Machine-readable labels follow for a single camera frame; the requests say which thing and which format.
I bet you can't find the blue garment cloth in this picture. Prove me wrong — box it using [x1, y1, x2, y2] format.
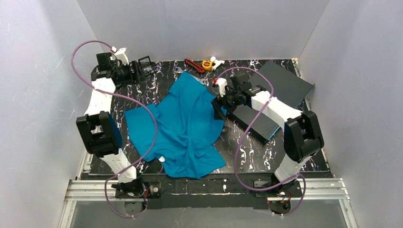
[124, 74, 226, 179]

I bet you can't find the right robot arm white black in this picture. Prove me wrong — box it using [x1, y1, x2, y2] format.
[211, 75, 325, 190]

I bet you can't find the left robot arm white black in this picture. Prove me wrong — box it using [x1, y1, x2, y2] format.
[76, 48, 144, 193]

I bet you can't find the white plastic fitting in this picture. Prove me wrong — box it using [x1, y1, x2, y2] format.
[210, 56, 225, 71]

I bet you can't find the yellow tape measure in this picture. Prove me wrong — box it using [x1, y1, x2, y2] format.
[201, 60, 212, 71]

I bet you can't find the red black utility knife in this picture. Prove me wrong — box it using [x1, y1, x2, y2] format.
[184, 58, 205, 74]

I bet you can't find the dark grey flat box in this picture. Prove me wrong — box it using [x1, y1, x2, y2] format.
[229, 60, 314, 143]

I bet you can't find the black frame stand rear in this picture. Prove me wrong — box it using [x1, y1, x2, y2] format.
[137, 56, 155, 77]

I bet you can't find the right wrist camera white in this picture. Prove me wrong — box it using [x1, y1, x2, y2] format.
[212, 77, 228, 97]

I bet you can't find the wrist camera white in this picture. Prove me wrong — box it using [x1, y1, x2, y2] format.
[212, 77, 228, 97]
[111, 46, 129, 66]

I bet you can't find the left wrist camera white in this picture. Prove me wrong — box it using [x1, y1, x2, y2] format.
[111, 46, 129, 66]

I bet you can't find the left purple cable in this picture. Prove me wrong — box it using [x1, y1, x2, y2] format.
[70, 40, 159, 219]

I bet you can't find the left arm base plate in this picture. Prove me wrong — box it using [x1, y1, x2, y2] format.
[111, 177, 162, 199]

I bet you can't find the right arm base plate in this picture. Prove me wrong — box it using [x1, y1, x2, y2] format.
[253, 180, 305, 216]

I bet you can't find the aluminium rail frame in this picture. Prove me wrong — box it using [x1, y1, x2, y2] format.
[58, 59, 359, 228]

